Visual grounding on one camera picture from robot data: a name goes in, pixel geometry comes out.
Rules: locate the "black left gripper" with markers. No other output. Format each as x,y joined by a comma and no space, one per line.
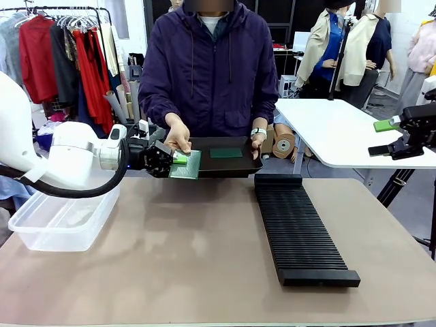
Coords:
144,156

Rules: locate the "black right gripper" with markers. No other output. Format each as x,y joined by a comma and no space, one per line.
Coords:
420,126

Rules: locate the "light green PCB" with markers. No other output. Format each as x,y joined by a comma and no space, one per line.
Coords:
189,167

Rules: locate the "dark green PCB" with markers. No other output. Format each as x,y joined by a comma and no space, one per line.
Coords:
225,153

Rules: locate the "black plastic tray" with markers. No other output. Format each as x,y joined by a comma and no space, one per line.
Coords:
231,165

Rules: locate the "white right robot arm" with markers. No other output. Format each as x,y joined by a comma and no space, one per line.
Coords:
431,88

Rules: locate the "person's left forearm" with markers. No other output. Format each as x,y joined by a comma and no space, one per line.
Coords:
267,109

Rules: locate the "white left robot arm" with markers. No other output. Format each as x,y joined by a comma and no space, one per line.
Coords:
20,136

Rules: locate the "person's right forearm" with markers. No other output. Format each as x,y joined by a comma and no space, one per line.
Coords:
156,105

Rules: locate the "person's right hand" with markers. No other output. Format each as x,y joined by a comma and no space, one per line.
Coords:
178,134

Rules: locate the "person's left hand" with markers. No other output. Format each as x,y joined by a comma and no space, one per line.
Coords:
257,144

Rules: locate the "white table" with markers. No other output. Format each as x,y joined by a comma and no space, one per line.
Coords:
334,133

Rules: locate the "grey paper roll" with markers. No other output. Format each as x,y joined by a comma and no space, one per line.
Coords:
116,107

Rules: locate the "mannequin pink top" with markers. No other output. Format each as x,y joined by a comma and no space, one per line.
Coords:
420,54

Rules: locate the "mannequin cream jacket navy shirt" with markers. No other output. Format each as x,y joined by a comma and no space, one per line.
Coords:
371,51

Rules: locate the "white wristwatch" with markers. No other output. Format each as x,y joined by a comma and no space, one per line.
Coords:
257,132

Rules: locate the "black stand pole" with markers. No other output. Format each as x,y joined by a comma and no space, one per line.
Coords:
340,58

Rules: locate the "person in purple jacket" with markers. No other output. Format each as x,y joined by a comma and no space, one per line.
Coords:
207,75

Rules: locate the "brown tape roll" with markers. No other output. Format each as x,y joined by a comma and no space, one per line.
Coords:
282,145

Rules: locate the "mannequin beige coat blue shirt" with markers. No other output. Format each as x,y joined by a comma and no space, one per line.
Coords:
323,47

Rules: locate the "white crate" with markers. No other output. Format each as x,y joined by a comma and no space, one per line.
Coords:
287,86

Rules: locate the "red dress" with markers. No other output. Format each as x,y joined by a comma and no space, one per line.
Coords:
92,78

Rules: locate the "clear plastic box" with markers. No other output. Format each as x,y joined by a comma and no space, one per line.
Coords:
61,225

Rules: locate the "cream garment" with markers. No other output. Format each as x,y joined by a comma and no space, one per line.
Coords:
109,51

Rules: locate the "black slotted PCB rack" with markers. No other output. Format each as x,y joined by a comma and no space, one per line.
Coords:
299,231

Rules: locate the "black garment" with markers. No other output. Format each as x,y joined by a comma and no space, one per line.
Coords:
64,64

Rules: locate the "light blue cloth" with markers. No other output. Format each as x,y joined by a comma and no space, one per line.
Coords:
13,189

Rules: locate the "black clothes rack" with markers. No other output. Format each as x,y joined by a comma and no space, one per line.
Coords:
98,20

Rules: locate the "red shirt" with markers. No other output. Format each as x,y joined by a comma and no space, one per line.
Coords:
37,58

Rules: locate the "grey blue garment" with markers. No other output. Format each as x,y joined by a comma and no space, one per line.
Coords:
10,47

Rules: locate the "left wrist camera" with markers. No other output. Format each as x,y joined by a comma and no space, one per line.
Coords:
143,126

